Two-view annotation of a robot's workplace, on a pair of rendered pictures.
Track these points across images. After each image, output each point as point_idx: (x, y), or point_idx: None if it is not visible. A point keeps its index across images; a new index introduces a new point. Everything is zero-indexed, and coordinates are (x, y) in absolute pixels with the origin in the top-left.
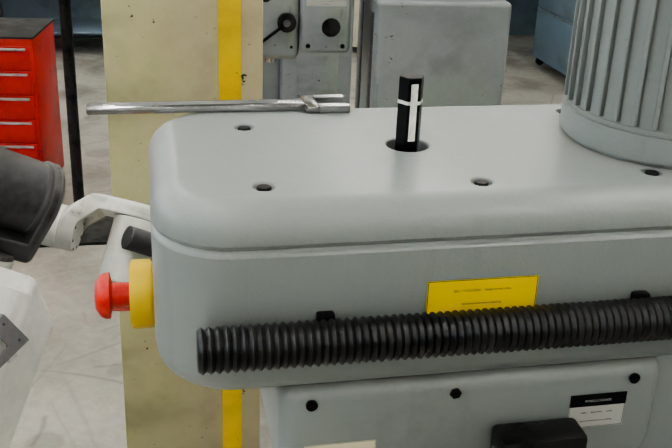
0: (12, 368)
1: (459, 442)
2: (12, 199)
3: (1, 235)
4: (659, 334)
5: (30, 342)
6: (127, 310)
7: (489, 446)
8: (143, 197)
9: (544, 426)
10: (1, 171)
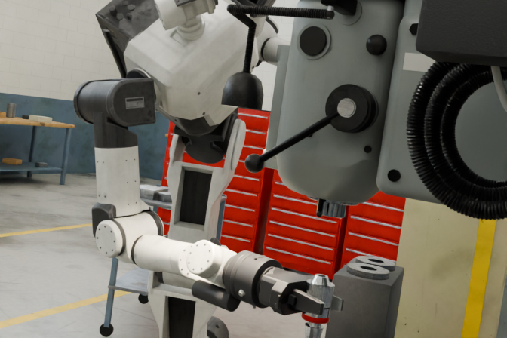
0: (219, 41)
1: None
2: None
3: None
4: None
5: (234, 36)
6: None
7: None
8: (425, 205)
9: None
10: None
